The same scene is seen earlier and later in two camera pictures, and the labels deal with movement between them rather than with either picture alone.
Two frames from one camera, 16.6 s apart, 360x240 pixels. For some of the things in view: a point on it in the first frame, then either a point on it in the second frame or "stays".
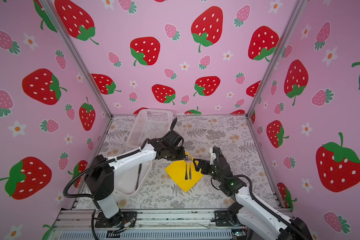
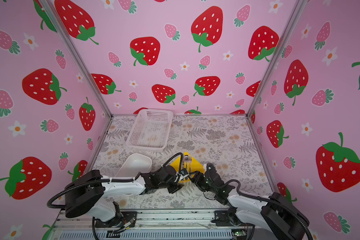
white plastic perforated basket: [150, 124] stays
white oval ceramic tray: [125, 181] stays
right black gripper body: [210, 169] -> [201, 182]
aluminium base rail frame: [81, 224] stays
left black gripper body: [176, 154] -> [174, 187]
